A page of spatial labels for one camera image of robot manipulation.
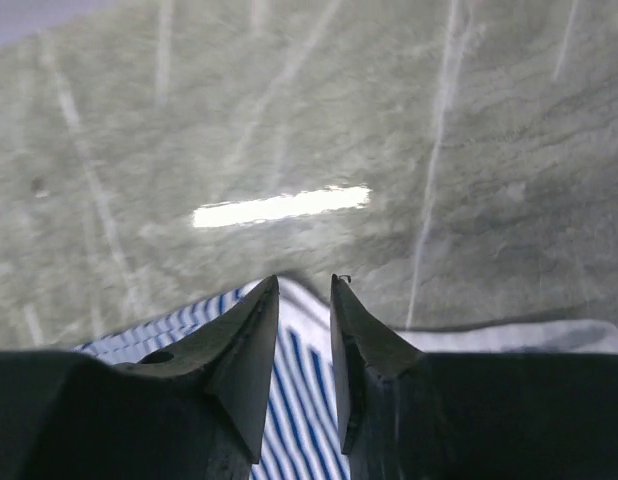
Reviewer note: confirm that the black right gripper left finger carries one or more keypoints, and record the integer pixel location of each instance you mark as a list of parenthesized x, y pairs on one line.
[(193, 410)]

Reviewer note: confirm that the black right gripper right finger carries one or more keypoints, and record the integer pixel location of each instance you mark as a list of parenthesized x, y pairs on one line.
[(404, 413)]

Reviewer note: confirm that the blue white striped tank top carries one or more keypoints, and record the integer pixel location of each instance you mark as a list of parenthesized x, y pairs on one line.
[(300, 438)]

